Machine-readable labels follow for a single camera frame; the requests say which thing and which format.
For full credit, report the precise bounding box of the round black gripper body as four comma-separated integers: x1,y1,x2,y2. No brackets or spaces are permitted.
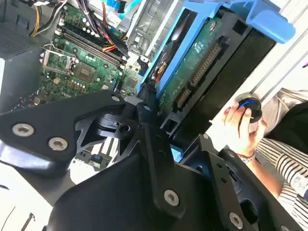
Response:
47,154,226,231

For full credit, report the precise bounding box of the round black tool blue ring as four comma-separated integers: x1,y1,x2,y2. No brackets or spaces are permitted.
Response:
233,92,264,125

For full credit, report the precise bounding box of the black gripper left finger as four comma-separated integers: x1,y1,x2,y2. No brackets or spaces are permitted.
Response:
0,83,188,220

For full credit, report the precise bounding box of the person's bare hand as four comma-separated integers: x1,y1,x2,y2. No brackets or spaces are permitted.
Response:
223,102,267,157

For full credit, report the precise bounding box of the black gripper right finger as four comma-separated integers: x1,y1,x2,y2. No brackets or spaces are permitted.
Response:
179,134,303,231

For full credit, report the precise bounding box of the hard disk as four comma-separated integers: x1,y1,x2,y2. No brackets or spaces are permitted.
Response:
137,0,296,164

